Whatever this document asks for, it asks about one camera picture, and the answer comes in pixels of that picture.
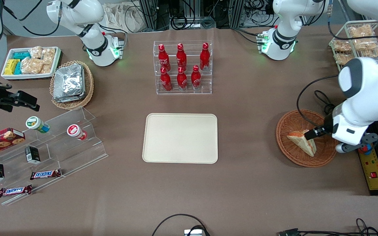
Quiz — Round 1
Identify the triangular sandwich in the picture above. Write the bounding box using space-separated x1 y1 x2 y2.
286 130 317 158

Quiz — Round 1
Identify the white rectangular snack tray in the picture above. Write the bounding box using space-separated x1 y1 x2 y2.
1 47 62 81

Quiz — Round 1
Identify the round empty wicker basket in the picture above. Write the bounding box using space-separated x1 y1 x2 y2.
276 109 339 168

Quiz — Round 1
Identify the oval wicker basket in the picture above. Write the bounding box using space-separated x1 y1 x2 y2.
50 60 95 110

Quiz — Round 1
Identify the beige plastic tray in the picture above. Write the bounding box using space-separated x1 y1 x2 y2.
142 113 219 164

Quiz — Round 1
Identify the green lid yogurt cup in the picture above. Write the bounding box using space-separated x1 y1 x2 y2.
25 116 51 134

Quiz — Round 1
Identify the yellow snack packet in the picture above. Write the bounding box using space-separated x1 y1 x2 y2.
4 59 21 75

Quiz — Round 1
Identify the silver foil packet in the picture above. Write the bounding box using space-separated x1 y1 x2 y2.
53 64 85 99
53 67 87 103

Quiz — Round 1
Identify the red plaid cookie box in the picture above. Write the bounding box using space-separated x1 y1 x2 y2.
0 128 26 160

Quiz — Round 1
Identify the red lid yogurt cup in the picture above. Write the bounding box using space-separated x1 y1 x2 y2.
67 124 88 141

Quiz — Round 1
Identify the clear acrylic stepped shelf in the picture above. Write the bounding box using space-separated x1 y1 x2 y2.
0 106 109 206

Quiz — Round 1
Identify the snickers chocolate bar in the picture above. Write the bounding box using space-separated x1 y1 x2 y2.
0 185 33 198
30 169 63 181

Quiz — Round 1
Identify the beige cloth bag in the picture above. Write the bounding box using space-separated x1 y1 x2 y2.
103 3 146 33

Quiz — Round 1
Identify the red cola bottle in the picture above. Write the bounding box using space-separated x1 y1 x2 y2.
177 66 188 91
199 42 210 71
176 43 187 70
191 65 202 90
158 44 171 71
160 67 173 92

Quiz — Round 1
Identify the clear acrylic bottle rack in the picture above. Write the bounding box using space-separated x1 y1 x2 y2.
153 40 213 95

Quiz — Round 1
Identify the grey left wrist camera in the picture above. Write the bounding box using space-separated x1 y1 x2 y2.
336 132 378 154

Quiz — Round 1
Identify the coiled black table cable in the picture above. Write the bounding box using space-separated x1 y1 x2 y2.
314 90 336 116

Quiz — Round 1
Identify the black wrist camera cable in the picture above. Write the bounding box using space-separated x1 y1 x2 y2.
296 74 340 129

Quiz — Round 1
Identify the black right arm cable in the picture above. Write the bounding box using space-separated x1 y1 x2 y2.
3 0 62 37

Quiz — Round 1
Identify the white wire rack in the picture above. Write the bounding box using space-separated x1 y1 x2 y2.
328 20 378 72

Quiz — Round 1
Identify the black connector with cable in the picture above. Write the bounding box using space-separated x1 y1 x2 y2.
278 218 378 236

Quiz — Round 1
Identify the aluminium frame profile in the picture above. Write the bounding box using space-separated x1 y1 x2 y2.
139 0 170 30
229 0 245 28

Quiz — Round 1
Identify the looped black cable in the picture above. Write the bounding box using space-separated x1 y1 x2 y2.
152 214 210 236

